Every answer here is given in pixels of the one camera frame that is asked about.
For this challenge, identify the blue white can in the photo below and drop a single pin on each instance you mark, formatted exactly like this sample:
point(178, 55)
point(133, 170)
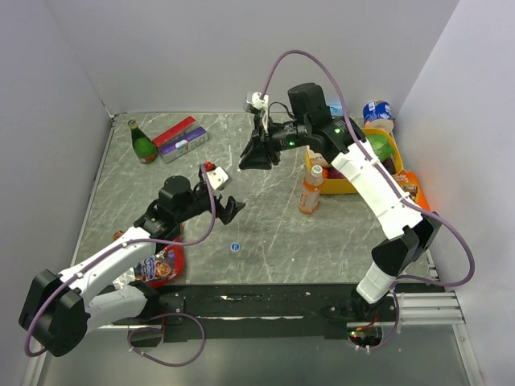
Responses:
point(378, 114)

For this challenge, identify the purple silver box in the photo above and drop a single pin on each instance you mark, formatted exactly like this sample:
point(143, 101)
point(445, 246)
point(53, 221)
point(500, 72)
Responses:
point(183, 145)

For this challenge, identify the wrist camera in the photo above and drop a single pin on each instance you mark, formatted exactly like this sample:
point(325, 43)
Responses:
point(217, 177)
point(255, 102)

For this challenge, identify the orange tea bottle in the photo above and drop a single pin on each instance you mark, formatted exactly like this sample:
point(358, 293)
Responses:
point(311, 189)

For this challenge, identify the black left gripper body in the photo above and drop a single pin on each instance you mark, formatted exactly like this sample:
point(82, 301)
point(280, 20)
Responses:
point(200, 200)

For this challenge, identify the white bottle cap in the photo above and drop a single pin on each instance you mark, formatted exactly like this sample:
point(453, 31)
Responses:
point(316, 170)

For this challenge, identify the red flat box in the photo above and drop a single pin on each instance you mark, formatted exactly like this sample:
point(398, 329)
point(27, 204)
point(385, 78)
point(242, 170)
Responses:
point(187, 125)

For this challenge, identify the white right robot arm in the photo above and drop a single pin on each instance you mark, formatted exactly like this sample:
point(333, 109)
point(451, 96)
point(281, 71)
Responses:
point(408, 233)

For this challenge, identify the green cabbage toy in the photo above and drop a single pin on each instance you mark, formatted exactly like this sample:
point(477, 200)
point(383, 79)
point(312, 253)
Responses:
point(381, 147)

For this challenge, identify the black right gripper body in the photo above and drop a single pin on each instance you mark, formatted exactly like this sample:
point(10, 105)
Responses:
point(286, 136)

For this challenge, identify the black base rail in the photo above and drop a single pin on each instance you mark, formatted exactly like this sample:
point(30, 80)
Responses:
point(259, 311)

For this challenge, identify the red snack bag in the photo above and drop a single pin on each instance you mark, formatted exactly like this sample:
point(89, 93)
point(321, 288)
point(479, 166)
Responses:
point(156, 271)

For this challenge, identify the yellow plastic basket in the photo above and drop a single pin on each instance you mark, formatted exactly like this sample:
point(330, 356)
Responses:
point(336, 184)

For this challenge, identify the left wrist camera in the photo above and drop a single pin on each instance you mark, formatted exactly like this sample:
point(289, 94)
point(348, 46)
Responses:
point(217, 177)

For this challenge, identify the purple eggplant toy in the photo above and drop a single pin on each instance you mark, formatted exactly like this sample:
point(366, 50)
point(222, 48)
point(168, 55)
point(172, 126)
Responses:
point(389, 165)

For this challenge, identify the green glass bottle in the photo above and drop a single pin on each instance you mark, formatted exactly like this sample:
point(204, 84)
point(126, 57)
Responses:
point(143, 147)

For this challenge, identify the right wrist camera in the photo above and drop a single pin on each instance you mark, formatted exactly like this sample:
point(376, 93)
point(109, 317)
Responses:
point(255, 102)

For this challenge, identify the orange razor package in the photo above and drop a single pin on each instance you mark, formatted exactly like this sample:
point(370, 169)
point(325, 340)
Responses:
point(408, 181)

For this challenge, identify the blue tissue pack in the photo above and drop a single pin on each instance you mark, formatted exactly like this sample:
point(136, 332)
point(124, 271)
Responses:
point(338, 110)

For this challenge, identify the blue bottle cap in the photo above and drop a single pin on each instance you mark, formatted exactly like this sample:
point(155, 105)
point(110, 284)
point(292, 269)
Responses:
point(235, 247)

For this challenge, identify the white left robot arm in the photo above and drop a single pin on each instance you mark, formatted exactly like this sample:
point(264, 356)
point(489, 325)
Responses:
point(62, 308)

